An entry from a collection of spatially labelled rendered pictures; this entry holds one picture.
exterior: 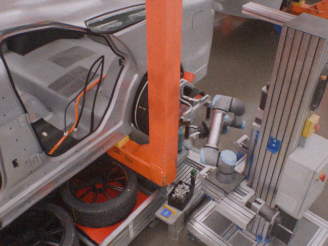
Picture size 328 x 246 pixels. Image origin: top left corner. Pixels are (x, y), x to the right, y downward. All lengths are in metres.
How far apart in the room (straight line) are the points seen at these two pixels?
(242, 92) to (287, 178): 2.80
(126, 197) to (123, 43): 1.24
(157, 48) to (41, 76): 1.66
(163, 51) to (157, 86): 0.28
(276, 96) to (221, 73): 3.29
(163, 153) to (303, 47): 1.29
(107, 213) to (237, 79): 3.18
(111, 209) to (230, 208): 0.95
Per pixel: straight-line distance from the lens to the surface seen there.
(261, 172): 2.72
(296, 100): 2.26
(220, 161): 2.62
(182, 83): 3.20
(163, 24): 2.19
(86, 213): 3.02
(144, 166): 3.06
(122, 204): 3.02
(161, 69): 2.34
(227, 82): 5.37
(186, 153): 3.90
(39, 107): 3.48
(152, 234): 3.42
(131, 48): 2.83
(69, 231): 2.92
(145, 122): 3.16
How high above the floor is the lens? 2.85
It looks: 39 degrees down
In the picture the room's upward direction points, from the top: straight up
